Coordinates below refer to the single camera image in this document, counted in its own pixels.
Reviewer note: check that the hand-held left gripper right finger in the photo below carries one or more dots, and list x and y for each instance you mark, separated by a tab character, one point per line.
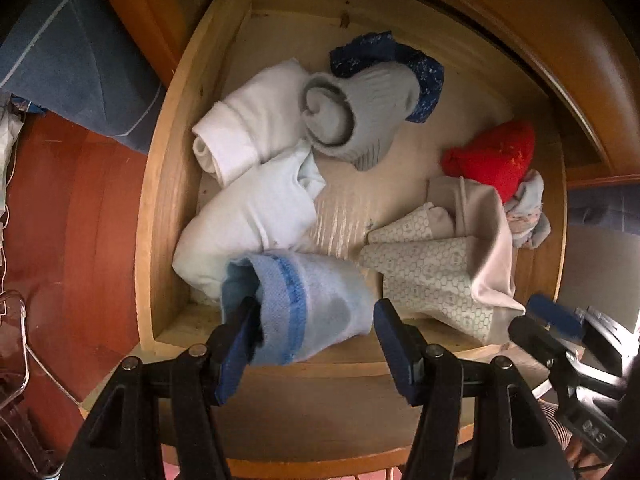
395	355

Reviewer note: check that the dark blue patterned sock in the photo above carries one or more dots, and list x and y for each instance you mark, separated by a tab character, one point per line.
425	80

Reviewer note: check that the person's right leg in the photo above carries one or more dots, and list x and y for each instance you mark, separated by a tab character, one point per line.
555	430

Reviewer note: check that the blue denim cover cloth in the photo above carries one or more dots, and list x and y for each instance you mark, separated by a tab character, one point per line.
75	70

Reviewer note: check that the pale blue white sock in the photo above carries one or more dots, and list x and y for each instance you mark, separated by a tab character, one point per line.
245	220

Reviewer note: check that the light blue banded underwear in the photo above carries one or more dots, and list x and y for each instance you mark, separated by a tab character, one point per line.
325	305

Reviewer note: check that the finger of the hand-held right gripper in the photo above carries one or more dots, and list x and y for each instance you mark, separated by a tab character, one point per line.
540	345
555	312

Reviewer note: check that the wooden drawer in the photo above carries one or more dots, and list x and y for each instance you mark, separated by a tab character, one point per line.
345	210

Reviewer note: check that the red sock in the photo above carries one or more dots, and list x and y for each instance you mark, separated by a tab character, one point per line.
495	160

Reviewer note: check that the pink grey small sock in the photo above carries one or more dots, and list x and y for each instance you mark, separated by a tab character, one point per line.
530	210

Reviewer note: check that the beige honeycomb patterned underwear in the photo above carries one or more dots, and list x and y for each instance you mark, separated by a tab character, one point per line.
430	270

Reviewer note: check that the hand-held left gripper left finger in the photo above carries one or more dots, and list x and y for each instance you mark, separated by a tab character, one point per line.
235	360

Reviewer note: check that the person's right hand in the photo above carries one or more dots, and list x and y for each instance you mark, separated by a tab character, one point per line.
582	457

